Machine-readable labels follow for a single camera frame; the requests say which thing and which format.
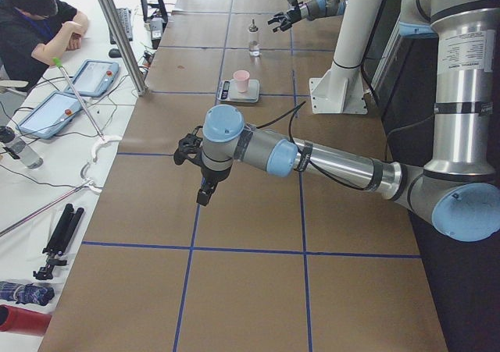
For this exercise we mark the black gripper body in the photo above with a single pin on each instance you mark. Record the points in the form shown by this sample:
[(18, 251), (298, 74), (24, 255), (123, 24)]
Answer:
[(214, 174), (295, 13)]

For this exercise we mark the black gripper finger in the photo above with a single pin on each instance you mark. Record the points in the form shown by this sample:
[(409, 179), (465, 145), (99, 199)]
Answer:
[(283, 26), (205, 192), (279, 18)]

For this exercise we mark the pink plastic cup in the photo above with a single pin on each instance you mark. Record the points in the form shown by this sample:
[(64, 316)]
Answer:
[(241, 78)]

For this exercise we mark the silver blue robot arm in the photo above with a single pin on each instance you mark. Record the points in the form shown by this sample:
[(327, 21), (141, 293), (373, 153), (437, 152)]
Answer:
[(310, 10), (454, 191)]

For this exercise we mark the metal rod white hook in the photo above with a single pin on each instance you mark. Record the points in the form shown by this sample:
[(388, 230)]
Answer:
[(87, 183)]

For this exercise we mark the black device on desk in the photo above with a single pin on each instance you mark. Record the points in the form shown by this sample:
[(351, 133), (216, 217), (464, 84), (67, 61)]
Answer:
[(156, 17)]

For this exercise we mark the black folded tripod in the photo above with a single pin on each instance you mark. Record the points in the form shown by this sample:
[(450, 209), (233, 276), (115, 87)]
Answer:
[(59, 242)]

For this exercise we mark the blue teach pendant far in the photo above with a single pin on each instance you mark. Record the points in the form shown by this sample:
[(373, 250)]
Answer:
[(95, 77)]

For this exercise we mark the blue teach pendant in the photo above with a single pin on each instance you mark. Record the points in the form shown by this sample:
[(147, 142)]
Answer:
[(95, 77), (49, 117)]

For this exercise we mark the black keyboard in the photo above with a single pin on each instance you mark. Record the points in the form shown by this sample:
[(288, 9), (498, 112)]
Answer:
[(124, 15)]

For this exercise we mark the black computer mouse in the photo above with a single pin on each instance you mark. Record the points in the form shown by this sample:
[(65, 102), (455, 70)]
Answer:
[(114, 53)]

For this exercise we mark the blue teach pendant near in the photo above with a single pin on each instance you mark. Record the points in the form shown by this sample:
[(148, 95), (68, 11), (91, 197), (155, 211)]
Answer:
[(49, 117)]

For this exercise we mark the clear water bottle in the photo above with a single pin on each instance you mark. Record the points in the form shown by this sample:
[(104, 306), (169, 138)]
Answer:
[(19, 149)]

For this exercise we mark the metal rod green tip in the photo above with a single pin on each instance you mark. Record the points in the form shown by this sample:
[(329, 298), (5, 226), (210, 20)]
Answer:
[(103, 139)]

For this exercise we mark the blue folded umbrella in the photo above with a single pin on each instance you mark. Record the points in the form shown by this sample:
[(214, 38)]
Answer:
[(26, 293)]

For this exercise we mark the person in black shirt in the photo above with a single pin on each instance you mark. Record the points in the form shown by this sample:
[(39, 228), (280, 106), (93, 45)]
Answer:
[(34, 32)]

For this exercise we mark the red cylinder bottle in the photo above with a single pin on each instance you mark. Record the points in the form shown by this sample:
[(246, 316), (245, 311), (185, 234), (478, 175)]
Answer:
[(22, 321)]

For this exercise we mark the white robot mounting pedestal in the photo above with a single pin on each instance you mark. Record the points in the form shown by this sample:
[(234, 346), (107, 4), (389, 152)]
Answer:
[(340, 90)]

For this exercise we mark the aluminium frame post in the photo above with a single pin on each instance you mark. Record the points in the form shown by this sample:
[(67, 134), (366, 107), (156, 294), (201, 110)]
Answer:
[(126, 51)]

